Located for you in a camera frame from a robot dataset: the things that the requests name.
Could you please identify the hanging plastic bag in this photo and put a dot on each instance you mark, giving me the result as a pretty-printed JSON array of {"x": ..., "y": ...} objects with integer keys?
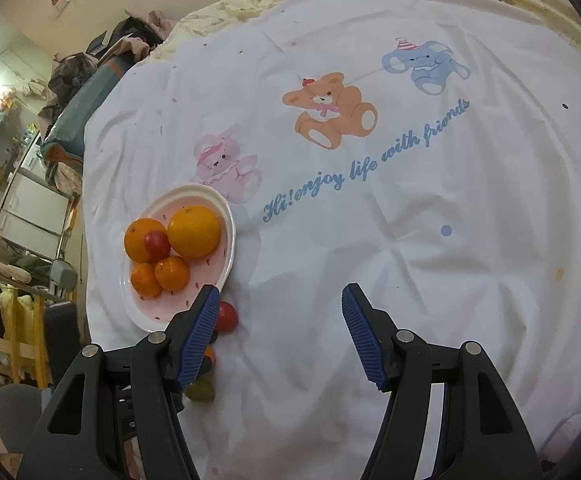
[{"x": 3, "y": 97}]

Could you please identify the yellow wooden rack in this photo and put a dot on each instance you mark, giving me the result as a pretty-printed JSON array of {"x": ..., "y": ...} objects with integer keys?
[{"x": 10, "y": 330}]

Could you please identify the hanging beige cloth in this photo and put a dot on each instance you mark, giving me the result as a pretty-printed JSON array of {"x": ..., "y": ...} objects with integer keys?
[{"x": 33, "y": 88}]

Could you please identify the green round fruit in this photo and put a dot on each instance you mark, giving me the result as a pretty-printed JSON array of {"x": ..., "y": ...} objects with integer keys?
[{"x": 202, "y": 390}]

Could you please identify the pile of dark clothes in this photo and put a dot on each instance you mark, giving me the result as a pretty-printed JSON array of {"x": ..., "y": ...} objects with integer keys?
[{"x": 73, "y": 75}]

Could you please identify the white base cabinet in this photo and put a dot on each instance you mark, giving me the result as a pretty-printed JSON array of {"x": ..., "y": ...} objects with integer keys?
[{"x": 30, "y": 207}]

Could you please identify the large yellow-orange citrus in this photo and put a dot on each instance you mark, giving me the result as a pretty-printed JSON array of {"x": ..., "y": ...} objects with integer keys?
[{"x": 194, "y": 231}]

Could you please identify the red cherry tomato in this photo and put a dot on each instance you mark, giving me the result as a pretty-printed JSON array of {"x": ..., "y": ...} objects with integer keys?
[
  {"x": 227, "y": 318},
  {"x": 157, "y": 244}
]

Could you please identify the person's left leg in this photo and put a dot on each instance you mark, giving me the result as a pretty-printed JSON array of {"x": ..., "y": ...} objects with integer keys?
[{"x": 18, "y": 410}]

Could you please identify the white cartoon printed sheet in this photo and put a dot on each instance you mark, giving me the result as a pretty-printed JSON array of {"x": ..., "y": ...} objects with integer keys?
[{"x": 370, "y": 260}]

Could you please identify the small orange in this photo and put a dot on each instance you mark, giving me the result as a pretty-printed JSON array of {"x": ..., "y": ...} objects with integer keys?
[
  {"x": 209, "y": 356},
  {"x": 172, "y": 273}
]

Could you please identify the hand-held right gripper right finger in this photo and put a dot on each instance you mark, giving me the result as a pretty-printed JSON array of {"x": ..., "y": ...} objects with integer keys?
[{"x": 365, "y": 340}]

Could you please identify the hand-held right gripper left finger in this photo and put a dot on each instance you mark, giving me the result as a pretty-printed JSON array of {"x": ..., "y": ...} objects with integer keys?
[{"x": 198, "y": 340}]

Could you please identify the large orange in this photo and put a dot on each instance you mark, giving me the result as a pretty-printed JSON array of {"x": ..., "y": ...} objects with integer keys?
[{"x": 134, "y": 245}]

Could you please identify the pink speckled plate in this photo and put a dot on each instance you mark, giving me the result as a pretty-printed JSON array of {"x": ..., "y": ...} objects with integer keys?
[{"x": 208, "y": 266}]

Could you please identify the floral cloth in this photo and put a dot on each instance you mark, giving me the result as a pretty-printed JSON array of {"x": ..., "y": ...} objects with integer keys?
[{"x": 63, "y": 175}]

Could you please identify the medium orange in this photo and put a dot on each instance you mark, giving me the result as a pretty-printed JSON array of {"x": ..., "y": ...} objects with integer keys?
[{"x": 145, "y": 280}]

